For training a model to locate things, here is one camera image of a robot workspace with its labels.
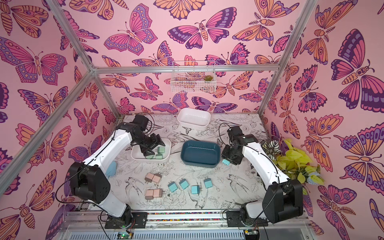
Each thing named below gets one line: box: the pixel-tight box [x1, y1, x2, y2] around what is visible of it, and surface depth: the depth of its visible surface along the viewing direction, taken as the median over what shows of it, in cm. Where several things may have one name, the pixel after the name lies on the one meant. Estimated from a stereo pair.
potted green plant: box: [261, 138, 325, 195], surface depth 71 cm
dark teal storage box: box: [180, 140, 221, 168], surface depth 98 cm
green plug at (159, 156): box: [155, 154, 163, 160], surface depth 97 cm
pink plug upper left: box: [144, 172, 155, 184], surface depth 88 cm
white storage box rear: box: [177, 108, 211, 131], surface depth 122 cm
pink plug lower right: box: [153, 188, 163, 198], surface depth 83 cm
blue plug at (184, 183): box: [179, 178, 190, 190], surface depth 86 cm
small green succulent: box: [203, 75, 213, 81], surface depth 94 cm
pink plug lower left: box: [145, 189, 154, 200], surface depth 82 cm
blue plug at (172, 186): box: [167, 180, 178, 192], surface depth 85 cm
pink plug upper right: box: [152, 173, 163, 183], surface depth 87 cm
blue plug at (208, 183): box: [204, 178, 213, 189], surface depth 87 cm
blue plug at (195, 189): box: [191, 185, 200, 195], surface depth 83 cm
